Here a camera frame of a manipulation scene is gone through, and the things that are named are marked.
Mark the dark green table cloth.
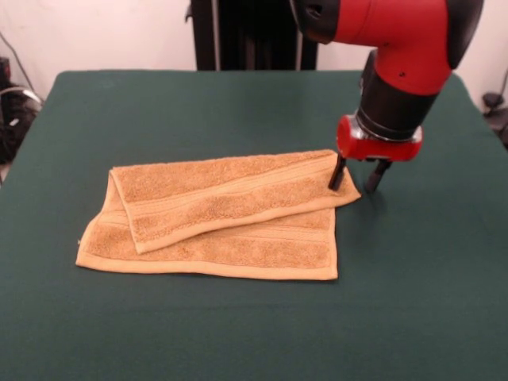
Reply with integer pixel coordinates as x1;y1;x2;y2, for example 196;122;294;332
0;69;508;381

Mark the black stand base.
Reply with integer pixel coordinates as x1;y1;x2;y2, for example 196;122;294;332
0;83;43;166
481;91;508;152

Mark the orange terry towel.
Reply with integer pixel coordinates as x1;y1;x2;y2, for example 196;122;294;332
75;148;362;282

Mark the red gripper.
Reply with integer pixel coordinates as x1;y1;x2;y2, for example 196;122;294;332
328;114;424;193

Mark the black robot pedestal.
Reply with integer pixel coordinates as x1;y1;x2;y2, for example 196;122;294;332
186;0;319;72

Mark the grey cable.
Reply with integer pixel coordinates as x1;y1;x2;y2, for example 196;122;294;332
0;31;44;106

